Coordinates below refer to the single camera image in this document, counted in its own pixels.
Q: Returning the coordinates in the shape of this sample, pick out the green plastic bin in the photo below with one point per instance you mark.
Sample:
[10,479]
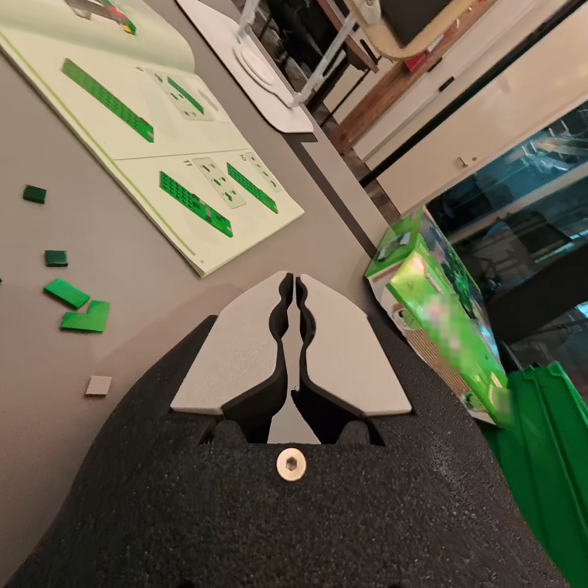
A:
[551,459]

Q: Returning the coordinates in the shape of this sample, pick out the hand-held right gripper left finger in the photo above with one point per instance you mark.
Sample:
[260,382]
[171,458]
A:
[234,358]

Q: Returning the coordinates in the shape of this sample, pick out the small green tile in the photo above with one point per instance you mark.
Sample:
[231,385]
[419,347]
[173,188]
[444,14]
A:
[66,293]

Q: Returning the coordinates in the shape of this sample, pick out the building instruction booklet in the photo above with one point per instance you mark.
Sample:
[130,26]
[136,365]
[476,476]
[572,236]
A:
[184,138]

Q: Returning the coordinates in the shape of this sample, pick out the green L-shaped brick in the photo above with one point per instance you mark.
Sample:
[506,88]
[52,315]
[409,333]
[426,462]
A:
[85,317]

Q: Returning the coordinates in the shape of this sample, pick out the small grey square tile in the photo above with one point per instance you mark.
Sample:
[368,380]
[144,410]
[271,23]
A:
[98,386]

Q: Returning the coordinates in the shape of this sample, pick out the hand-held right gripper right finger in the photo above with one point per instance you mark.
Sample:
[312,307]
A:
[354,358]

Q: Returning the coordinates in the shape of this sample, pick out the green brick set box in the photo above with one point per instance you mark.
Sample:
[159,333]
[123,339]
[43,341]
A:
[404,248]

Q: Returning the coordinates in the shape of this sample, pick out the tiny dark green tile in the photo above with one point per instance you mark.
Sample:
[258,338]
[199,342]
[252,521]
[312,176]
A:
[35,194]
[56,258]

